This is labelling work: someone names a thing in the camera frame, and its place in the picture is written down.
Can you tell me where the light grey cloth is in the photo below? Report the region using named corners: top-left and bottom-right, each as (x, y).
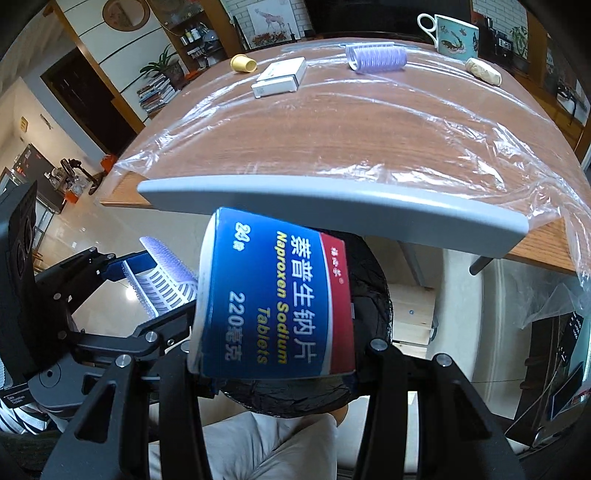
top-left (148, 411), bottom-right (340, 480)

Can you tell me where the broad-leaf potted plant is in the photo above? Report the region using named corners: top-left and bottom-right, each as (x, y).
top-left (510, 25), bottom-right (529, 72)

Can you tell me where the stack of books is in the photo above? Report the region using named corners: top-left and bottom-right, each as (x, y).
top-left (137, 74), bottom-right (181, 114)

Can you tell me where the white cardboard box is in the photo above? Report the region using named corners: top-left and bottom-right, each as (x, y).
top-left (252, 56), bottom-right (308, 99)

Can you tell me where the red flower painting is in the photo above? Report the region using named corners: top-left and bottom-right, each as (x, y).
top-left (252, 32), bottom-right (296, 49)

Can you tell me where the light wooden box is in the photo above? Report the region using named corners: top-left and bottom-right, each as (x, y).
top-left (390, 281), bottom-right (437, 344)

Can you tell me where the round framed picture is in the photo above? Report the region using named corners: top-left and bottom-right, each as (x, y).
top-left (102, 0), bottom-right (151, 27)

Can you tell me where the teal butterfly mug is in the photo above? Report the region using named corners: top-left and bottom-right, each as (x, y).
top-left (417, 13), bottom-right (480, 55)

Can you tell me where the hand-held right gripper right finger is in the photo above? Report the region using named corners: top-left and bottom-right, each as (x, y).
top-left (355, 339), bottom-right (527, 480)

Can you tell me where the grey curved panel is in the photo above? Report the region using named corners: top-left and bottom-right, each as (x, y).
top-left (137, 178), bottom-right (529, 260)

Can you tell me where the long-leaf potted plant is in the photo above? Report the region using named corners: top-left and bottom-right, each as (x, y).
top-left (140, 46), bottom-right (185, 88)

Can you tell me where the purple hair roller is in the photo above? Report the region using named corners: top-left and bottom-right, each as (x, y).
top-left (122, 236), bottom-right (200, 319)
top-left (345, 42), bottom-right (408, 73)

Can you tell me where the giraffe picture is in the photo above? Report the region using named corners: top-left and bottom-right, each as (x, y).
top-left (247, 0), bottom-right (296, 38)

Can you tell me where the blue medicine box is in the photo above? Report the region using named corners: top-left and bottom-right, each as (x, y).
top-left (187, 207), bottom-right (358, 380)

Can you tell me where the white tissue roll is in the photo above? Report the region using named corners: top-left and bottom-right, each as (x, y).
top-left (465, 58), bottom-right (502, 86)

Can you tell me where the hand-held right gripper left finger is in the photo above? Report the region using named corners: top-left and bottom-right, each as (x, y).
top-left (44, 355), bottom-right (215, 480)

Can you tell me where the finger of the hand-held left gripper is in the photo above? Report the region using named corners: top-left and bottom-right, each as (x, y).
top-left (69, 307), bottom-right (195, 360)
top-left (34, 247), bottom-right (155, 301)

